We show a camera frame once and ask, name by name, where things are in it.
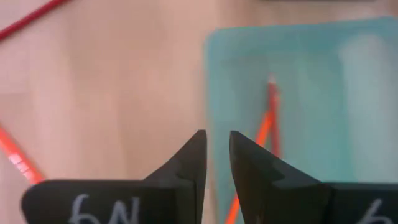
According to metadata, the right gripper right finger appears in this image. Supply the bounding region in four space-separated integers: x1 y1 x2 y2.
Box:
229 130 398 224

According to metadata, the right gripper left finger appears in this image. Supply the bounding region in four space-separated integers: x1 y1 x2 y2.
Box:
20 129 208 224

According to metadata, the orange pencil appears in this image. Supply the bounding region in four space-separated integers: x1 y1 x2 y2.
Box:
0 126 46 185
223 107 277 224

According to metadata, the red pencil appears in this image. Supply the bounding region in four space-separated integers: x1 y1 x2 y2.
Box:
267 73 282 158
0 0 73 42

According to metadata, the teal plastic bin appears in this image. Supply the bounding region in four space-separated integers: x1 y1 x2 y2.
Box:
203 16 398 224

